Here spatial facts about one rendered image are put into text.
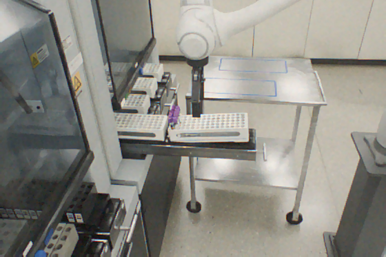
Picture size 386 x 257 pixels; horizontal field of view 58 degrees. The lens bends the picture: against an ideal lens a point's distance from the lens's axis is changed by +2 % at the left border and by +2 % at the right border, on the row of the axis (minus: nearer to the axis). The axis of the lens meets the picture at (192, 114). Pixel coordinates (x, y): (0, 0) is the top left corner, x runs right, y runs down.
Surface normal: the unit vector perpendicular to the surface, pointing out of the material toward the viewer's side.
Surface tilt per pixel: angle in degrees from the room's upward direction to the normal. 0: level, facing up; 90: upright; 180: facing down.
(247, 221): 0
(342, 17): 90
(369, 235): 90
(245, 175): 0
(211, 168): 0
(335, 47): 90
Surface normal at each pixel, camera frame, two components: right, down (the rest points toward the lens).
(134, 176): -0.04, -0.82
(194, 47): -0.18, 0.59
